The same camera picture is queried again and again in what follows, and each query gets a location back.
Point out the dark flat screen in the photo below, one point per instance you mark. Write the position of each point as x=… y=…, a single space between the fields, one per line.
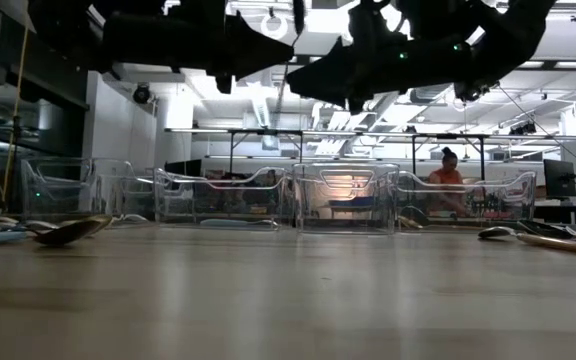
x=183 y=169

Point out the black computer monitor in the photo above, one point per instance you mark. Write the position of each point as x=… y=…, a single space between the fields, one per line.
x=559 y=177

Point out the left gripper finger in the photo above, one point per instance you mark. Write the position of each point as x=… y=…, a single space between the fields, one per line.
x=248 y=62
x=248 y=35

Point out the distant black table frame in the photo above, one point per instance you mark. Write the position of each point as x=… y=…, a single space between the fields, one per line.
x=268 y=132

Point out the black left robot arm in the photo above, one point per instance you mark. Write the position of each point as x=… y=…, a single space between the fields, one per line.
x=118 y=35

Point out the person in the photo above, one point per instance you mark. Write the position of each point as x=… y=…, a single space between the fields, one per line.
x=447 y=177

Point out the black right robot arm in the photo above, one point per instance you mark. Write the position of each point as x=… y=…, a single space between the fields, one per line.
x=508 y=30

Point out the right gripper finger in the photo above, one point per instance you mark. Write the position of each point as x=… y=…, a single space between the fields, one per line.
x=348 y=90
x=353 y=55

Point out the clear plastic bin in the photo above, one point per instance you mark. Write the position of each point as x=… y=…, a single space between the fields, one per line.
x=493 y=200
x=218 y=200
x=58 y=190
x=345 y=205

